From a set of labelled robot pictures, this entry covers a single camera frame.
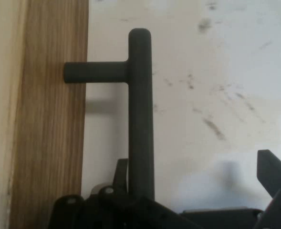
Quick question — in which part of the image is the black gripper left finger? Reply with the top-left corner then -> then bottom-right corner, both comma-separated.
49,158 -> 194,229

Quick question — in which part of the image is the light wooden drawer front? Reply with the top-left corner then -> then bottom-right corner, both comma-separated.
9,0 -> 90,229

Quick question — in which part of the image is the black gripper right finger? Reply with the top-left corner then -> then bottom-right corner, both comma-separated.
257,149 -> 281,229

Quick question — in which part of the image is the black bar drawer handle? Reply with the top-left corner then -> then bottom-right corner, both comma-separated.
63,28 -> 156,202

